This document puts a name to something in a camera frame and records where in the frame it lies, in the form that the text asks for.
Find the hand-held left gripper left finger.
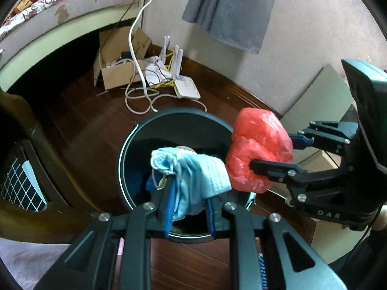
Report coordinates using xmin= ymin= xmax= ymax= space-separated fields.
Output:
xmin=35 ymin=175 xmax=179 ymax=290

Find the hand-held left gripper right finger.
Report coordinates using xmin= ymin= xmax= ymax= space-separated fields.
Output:
xmin=206 ymin=198 xmax=348 ymax=290

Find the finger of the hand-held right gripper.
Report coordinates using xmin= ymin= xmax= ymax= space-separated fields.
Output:
xmin=249 ymin=159 xmax=345 ymax=200
xmin=287 ymin=121 xmax=360 ymax=156

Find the blue and yellow cloth wad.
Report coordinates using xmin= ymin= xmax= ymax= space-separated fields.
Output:
xmin=147 ymin=175 xmax=165 ymax=192

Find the red plastic bag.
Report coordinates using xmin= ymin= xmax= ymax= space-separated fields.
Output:
xmin=226 ymin=108 xmax=294 ymax=194

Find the light blue face mask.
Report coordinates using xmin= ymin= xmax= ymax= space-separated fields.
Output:
xmin=150 ymin=146 xmax=232 ymax=221

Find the dark round trash bin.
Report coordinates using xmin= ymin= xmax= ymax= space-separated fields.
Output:
xmin=119 ymin=108 xmax=257 ymax=244

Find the pale leaning board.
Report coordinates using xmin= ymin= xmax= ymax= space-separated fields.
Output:
xmin=280 ymin=63 xmax=359 ymax=133

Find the white router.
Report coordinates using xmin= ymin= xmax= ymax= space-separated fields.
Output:
xmin=163 ymin=36 xmax=201 ymax=100

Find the dark wooden chair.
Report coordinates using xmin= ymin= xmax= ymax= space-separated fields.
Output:
xmin=0 ymin=92 xmax=100 ymax=245

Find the cardboard box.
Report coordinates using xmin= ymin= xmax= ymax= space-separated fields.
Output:
xmin=93 ymin=27 xmax=152 ymax=90

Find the pink towel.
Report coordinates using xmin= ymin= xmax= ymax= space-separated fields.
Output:
xmin=0 ymin=237 xmax=124 ymax=290

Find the grid patterned cushion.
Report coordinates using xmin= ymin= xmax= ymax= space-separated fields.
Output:
xmin=0 ymin=154 xmax=47 ymax=212

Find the grey hanging cloth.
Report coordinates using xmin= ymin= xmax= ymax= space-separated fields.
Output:
xmin=181 ymin=0 xmax=280 ymax=55

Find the bed with floral sheet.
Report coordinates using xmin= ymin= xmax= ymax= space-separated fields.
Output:
xmin=0 ymin=0 xmax=146 ymax=93

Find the yellow cable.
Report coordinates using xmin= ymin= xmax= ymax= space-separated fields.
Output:
xmin=154 ymin=48 xmax=179 ymax=89

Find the white cable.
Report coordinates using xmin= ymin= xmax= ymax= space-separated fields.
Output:
xmin=125 ymin=0 xmax=208 ymax=115

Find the black cable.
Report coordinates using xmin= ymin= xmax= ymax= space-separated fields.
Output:
xmin=110 ymin=0 xmax=149 ymax=31

